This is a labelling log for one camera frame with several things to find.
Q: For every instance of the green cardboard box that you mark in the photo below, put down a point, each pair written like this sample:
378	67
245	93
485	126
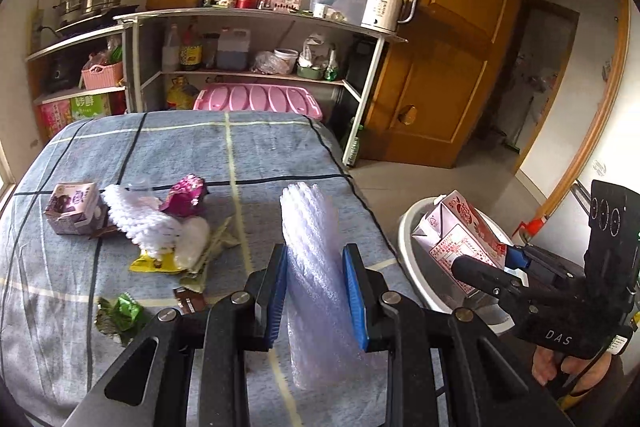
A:
90	107

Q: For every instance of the white crumpled plastic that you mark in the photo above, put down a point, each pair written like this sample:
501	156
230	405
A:
195	239

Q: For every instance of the green glass bottle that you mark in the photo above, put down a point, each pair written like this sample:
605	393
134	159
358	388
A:
355	147

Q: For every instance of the wooden door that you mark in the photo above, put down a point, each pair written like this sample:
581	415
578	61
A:
450	32

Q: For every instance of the purple drink carton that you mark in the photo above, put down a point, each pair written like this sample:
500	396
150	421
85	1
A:
70	202

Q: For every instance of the shiny green wrapper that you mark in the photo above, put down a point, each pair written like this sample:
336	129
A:
122	312

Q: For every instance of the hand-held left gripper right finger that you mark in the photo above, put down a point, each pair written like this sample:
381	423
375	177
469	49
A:
356	294

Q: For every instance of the magenta snack packet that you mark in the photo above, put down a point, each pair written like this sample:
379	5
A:
185	194

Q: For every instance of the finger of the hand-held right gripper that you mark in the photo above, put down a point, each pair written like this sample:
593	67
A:
517	257
485	278

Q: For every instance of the white foam net sleeve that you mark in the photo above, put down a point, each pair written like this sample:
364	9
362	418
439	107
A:
135	217

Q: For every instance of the white side shelf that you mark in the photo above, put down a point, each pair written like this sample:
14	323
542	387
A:
75	41

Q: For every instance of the clear plastic storage box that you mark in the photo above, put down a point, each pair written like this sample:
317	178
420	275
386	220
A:
345	4

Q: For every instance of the clear bubble wrap sheet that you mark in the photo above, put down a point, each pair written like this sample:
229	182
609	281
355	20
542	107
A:
315	232

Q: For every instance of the yellow cooking oil bottle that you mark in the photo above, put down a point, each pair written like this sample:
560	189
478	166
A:
180	96

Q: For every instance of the wall power strip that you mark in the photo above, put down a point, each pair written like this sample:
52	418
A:
36	32

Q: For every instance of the white round bin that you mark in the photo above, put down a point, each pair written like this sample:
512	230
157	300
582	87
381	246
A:
415	267

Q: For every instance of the large soy sauce bottle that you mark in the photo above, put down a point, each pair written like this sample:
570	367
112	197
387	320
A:
190	52

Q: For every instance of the pink woven basket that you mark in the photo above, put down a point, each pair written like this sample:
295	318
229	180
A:
102	76

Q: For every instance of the crumpled clear plastic bag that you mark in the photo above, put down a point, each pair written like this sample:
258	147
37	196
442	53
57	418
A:
262	63

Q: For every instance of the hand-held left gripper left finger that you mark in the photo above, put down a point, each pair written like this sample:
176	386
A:
277	294

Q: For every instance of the red floor item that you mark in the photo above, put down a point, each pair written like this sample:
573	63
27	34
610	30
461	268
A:
532	227

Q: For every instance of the green bowl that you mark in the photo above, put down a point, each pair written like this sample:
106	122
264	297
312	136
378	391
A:
310	72

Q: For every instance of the pink utensil rack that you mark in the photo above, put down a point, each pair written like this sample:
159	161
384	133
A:
284	1

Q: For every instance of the clear plastic cup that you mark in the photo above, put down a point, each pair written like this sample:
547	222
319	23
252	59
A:
137	187

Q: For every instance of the black cooking pot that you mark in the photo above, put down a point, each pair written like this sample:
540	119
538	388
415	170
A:
62	74

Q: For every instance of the wooden door frame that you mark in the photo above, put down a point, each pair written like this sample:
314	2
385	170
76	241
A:
600	107

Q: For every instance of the olive green wrapper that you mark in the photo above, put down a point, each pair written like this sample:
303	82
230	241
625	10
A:
220	239

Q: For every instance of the dark glass jar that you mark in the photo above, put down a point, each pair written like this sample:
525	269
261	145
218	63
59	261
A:
210	52

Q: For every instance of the brown snack wrapper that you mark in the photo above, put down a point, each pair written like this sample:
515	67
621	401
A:
190	302

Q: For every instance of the white electric kettle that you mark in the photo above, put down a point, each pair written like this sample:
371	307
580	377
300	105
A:
382	9

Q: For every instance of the white metal shelf unit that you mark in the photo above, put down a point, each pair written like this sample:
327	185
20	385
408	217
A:
370	72

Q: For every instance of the black induction stove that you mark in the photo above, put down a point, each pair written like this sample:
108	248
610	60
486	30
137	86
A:
85	25

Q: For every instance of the yellow snack wrapper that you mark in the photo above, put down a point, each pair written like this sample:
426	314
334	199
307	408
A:
145	263

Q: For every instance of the clear plastic bottle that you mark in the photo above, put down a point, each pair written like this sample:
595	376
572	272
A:
171	52

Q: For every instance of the pink white milk carton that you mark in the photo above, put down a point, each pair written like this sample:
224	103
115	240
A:
460	232

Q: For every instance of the pink cardboard box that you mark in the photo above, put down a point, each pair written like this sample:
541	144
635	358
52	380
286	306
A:
55	119

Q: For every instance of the person's right hand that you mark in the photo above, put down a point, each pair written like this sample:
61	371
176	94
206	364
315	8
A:
545	364

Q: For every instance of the white plastic jar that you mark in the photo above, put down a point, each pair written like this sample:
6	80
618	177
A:
285	62

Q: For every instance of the white plastic jug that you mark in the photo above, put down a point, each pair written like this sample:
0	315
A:
232	52

